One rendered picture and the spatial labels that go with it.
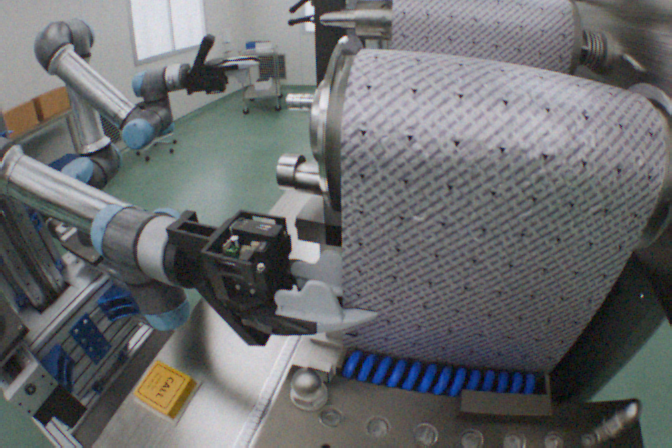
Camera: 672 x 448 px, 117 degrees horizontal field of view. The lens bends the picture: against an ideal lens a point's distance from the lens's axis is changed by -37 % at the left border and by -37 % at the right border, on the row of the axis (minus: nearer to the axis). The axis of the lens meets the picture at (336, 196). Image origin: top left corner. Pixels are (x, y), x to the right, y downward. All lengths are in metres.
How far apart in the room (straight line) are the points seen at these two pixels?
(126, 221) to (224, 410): 0.28
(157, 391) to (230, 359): 0.13
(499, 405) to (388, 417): 0.11
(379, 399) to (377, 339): 0.06
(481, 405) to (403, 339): 0.10
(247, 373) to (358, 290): 0.27
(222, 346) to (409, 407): 0.32
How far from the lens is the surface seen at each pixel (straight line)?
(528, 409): 0.35
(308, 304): 0.29
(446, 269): 0.26
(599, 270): 0.29
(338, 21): 0.51
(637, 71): 0.47
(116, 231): 0.41
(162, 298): 0.46
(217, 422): 0.49
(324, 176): 0.22
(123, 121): 0.87
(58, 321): 1.06
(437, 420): 0.34
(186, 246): 0.33
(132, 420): 0.54
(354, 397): 0.34
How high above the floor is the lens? 1.34
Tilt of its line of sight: 31 degrees down
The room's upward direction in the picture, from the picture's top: 1 degrees counter-clockwise
